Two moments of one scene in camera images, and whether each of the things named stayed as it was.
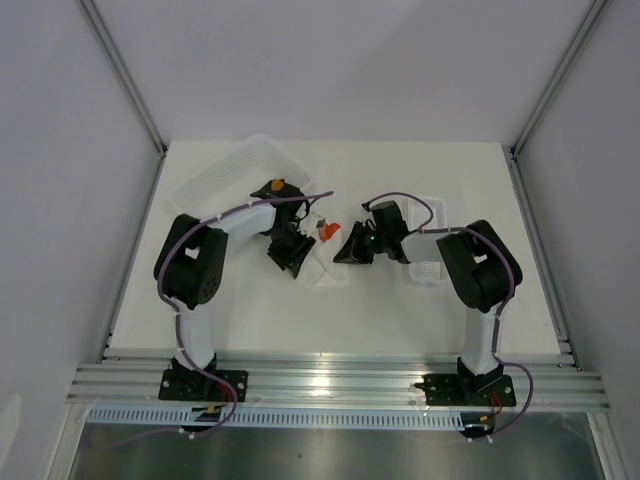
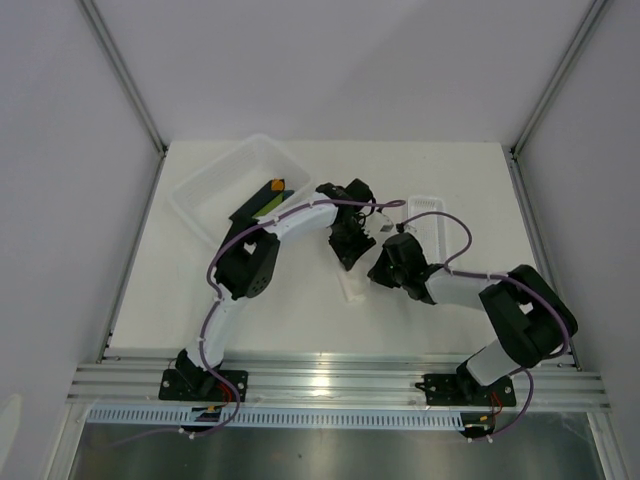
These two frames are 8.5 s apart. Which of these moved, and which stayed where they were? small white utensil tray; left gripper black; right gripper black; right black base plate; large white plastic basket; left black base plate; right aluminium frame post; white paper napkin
Moved: right gripper black; white paper napkin; left gripper black
Stayed: large white plastic basket; small white utensil tray; right aluminium frame post; left black base plate; right black base plate
